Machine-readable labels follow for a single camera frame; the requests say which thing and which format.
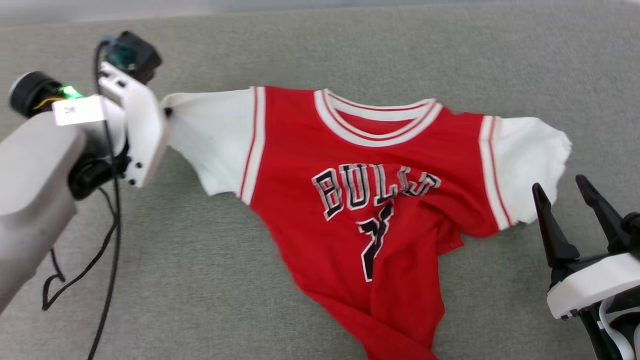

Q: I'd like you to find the white right arm cable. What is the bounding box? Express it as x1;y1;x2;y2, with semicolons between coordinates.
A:
597;296;637;360

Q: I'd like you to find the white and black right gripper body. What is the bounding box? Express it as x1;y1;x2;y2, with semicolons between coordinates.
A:
546;212;640;321

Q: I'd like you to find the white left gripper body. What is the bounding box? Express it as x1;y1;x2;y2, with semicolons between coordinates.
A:
98;61;169;189

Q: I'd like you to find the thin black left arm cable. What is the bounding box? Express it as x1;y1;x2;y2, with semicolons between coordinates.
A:
41;37;123;360

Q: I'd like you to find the red and white basketball jersey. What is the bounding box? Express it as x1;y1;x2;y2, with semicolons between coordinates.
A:
160;86;573;360

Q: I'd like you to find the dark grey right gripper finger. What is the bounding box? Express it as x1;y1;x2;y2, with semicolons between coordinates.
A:
531;183;581;270
576;174;632;254

